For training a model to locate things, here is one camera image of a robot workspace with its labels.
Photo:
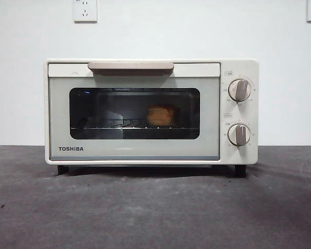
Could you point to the golden brown bread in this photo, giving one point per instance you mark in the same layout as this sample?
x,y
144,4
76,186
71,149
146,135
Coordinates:
x,y
160,115

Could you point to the cream beige oven knob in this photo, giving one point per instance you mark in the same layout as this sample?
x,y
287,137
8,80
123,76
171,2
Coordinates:
x,y
239,90
239,134

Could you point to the black oven foot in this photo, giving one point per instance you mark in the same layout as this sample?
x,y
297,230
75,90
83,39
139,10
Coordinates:
x,y
63,169
240,171

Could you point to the cream white toaster oven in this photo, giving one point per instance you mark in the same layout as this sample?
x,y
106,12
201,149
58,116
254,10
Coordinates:
x,y
238,70

